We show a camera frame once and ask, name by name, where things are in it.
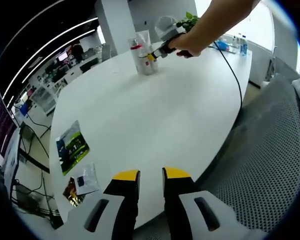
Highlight person's right hand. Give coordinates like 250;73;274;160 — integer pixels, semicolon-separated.
168;32;208;59

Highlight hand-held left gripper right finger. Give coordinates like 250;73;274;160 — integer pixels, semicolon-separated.
161;166;243;240

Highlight clear plastic bag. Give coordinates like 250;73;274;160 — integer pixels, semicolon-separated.
73;162;100;196

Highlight black-legged white desk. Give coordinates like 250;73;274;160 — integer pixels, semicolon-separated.
1;124;25;196

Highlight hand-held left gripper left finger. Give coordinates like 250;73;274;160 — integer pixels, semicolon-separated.
67;169;141;240

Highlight white shelf cabinet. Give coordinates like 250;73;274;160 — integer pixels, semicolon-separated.
31;84;58;116

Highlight laptop with purple screen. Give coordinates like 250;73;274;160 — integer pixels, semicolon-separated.
0;89;19;163

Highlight black cable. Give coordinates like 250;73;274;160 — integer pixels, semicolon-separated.
208;41;243;108

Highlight green and black packet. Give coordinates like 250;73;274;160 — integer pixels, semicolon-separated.
55;120;90;176

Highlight blue plastic bag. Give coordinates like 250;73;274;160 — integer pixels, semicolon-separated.
216;41;231;51

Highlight gold foil packet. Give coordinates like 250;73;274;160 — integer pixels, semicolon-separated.
62;176;86;208

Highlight potted green plant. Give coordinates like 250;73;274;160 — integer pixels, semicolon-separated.
175;11;201;32

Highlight blue-labelled water bottle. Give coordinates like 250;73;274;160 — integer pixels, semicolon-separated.
239;37;248;57

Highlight red-banded clear-capped skincare bottle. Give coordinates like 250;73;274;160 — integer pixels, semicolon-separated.
128;37;145;74

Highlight white skincare squeeze tube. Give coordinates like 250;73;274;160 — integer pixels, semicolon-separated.
136;29;152;55

